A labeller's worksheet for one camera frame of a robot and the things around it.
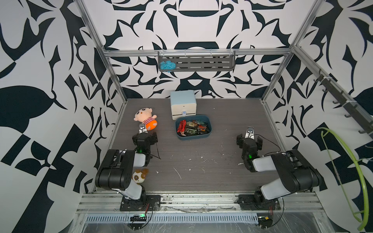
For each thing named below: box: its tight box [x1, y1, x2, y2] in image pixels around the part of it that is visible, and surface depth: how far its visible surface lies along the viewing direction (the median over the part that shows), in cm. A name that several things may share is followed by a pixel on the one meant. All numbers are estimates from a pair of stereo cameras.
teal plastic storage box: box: [174, 114, 213, 141], surface depth 100 cm
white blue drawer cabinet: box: [169, 89, 197, 121], surface depth 102 cm
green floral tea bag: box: [184, 127, 200, 135], surface depth 98 cm
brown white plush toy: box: [132, 168, 149, 185], surface depth 82 cm
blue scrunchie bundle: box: [159, 60, 177, 73], surface depth 93 cm
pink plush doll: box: [133, 107, 158, 131], surface depth 103 cm
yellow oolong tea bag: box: [186, 121, 198, 128], surface depth 101 cm
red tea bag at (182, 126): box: [176, 119, 187, 134], surface depth 101 cm
